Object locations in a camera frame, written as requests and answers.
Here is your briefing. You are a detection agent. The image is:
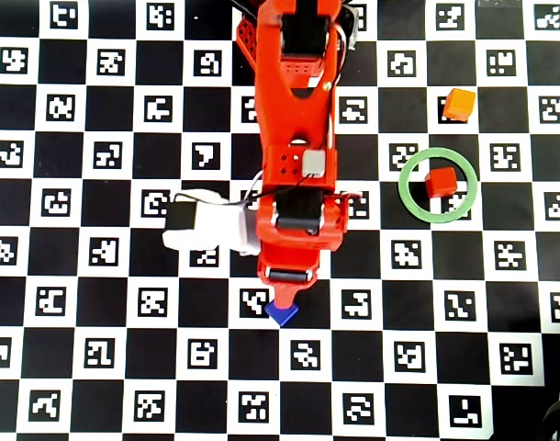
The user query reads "green plastic ring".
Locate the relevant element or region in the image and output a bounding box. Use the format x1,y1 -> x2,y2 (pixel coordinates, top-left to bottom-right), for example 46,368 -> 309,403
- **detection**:
398,146 -> 478,225

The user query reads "white wrist camera with mount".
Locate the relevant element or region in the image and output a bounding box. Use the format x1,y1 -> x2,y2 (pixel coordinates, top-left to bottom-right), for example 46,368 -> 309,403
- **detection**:
162,190 -> 263,257

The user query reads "blue cube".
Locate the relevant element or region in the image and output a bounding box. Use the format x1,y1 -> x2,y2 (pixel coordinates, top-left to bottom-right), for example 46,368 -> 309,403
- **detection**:
264,298 -> 301,328

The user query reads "small grey square box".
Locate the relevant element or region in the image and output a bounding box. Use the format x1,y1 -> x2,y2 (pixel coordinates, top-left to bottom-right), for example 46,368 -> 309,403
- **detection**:
301,150 -> 326,179

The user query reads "orange cube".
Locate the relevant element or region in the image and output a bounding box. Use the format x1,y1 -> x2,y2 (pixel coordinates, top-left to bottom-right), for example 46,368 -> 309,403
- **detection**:
442,87 -> 477,123

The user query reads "thin black camera cable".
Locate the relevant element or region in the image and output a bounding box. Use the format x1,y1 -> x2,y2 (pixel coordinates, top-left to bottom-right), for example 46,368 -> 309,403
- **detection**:
172,172 -> 318,208

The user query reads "red cube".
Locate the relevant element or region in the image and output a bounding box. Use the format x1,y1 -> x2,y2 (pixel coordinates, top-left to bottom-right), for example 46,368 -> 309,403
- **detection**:
424,166 -> 459,198

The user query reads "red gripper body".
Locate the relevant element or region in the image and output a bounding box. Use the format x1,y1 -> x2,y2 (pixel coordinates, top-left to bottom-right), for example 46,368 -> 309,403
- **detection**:
255,188 -> 349,284

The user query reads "black white marker checkerboard mat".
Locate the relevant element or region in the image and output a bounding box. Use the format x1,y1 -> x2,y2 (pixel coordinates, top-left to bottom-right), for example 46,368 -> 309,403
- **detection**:
0,0 -> 560,437

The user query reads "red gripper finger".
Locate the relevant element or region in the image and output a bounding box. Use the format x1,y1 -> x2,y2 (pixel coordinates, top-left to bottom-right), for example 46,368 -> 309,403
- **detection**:
269,279 -> 316,309

